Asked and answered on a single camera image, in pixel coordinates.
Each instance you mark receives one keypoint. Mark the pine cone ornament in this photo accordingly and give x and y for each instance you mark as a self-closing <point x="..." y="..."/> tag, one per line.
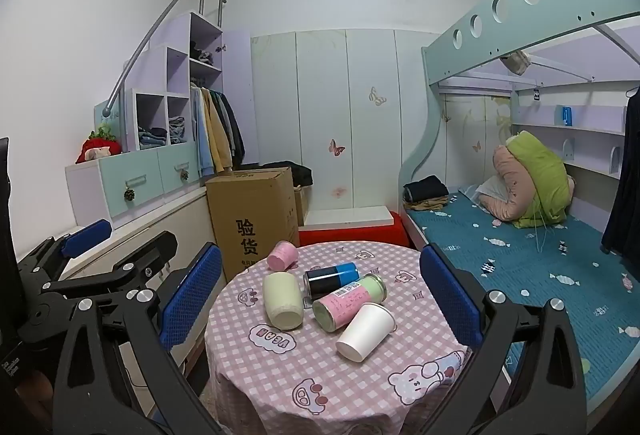
<point x="184" y="174"/>
<point x="131" y="194"/>

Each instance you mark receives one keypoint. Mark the dark clothes pile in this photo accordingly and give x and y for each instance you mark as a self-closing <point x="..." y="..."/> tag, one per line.
<point x="202" y="54"/>

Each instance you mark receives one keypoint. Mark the white board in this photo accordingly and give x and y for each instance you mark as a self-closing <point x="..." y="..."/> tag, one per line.
<point x="350" y="215"/>

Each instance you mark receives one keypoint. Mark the black and blue can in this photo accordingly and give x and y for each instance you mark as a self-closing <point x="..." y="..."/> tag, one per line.
<point x="332" y="279"/>

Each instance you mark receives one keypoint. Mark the tan folded clothes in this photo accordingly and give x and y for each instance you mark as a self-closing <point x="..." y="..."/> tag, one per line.
<point x="425" y="204"/>

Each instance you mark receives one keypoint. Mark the pink checked tablecloth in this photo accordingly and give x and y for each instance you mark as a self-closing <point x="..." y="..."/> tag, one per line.
<point x="300" y="375"/>

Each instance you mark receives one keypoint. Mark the white paper cup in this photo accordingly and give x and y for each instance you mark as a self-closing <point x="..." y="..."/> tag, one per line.
<point x="365" y="332"/>

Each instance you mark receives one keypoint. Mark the white butterfly wardrobe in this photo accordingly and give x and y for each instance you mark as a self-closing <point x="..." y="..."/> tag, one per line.
<point x="325" y="105"/>

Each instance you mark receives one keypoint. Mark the large cardboard box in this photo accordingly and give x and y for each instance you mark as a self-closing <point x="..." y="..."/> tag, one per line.
<point x="250" y="210"/>

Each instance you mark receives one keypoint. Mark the folded grey clothes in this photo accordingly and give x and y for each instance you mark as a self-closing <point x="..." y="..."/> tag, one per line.
<point x="176" y="129"/>

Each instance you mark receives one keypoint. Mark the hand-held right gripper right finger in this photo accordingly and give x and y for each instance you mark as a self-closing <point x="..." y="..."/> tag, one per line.
<point x="450" y="295"/>

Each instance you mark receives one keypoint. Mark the green quilt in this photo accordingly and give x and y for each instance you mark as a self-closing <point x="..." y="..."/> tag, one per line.
<point x="542" y="175"/>

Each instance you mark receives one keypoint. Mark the teal bunk bed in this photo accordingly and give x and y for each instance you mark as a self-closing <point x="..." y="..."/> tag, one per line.
<point x="450" y="60"/>

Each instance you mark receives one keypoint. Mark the pink pillow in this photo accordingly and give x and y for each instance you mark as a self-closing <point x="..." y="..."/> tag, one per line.
<point x="512" y="185"/>

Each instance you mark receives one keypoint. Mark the blue candy print sheet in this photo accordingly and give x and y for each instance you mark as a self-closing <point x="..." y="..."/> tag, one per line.
<point x="540" y="275"/>

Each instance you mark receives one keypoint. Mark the small pink cup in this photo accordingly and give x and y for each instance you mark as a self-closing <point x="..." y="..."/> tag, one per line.
<point x="282" y="255"/>

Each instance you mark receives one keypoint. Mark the small cardboard box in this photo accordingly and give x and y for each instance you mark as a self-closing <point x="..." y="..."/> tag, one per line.
<point x="301" y="205"/>

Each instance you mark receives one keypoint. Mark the dark jacket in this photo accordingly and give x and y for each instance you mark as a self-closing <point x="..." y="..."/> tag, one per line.
<point x="234" y="130"/>

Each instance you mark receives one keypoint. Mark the white pillow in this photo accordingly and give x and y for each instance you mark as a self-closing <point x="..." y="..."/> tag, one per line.
<point x="487" y="190"/>

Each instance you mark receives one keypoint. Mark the light blue shirt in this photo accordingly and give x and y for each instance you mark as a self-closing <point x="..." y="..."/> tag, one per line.
<point x="196" y="140"/>

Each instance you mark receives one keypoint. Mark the strawberry plush toy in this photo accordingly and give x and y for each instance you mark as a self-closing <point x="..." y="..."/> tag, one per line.
<point x="97" y="149"/>

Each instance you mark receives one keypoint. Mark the small black tag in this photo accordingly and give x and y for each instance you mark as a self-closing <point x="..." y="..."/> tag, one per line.
<point x="537" y="93"/>

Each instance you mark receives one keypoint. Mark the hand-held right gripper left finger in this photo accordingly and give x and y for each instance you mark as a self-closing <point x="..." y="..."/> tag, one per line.
<point x="192" y="297"/>

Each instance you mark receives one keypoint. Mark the pale yellow cup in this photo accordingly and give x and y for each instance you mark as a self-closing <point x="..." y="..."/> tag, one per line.
<point x="282" y="300"/>

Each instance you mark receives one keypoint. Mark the white low cabinet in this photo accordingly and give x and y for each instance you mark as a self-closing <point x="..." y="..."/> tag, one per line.
<point x="150" y="227"/>

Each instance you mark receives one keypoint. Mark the black bag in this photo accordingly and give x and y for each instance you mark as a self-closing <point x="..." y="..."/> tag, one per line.
<point x="297" y="171"/>

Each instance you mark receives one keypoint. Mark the grey metal handrail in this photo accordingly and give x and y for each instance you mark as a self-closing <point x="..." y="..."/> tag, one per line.
<point x="150" y="35"/>

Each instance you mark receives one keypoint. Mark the dark hanging garment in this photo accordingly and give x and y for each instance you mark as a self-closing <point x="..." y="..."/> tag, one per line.
<point x="622" y="175"/>

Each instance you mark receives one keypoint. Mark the pink and green cup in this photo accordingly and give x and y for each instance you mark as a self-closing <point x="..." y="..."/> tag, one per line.
<point x="347" y="300"/>

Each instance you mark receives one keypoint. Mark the folded jeans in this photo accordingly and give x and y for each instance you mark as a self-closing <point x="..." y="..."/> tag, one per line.
<point x="151" y="137"/>

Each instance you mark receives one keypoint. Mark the red stool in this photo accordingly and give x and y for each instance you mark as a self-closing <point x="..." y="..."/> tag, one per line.
<point x="350" y="234"/>

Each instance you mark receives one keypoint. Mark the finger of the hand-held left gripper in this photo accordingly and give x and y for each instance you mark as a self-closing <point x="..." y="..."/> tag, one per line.
<point x="150" y="252"/>
<point x="87" y="234"/>

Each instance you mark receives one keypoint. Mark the small blue box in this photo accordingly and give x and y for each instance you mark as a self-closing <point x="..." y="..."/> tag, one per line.
<point x="566" y="116"/>

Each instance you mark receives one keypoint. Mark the grey bag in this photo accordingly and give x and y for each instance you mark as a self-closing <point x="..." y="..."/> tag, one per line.
<point x="516" y="61"/>

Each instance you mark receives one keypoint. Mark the purple stair cabinet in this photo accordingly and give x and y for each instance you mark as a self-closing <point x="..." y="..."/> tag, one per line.
<point x="145" y="175"/>

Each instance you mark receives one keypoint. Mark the black folded clothes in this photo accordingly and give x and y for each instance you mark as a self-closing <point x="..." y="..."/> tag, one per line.
<point x="425" y="187"/>

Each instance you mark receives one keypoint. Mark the hanging clothes row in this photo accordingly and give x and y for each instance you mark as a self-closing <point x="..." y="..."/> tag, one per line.
<point x="217" y="140"/>

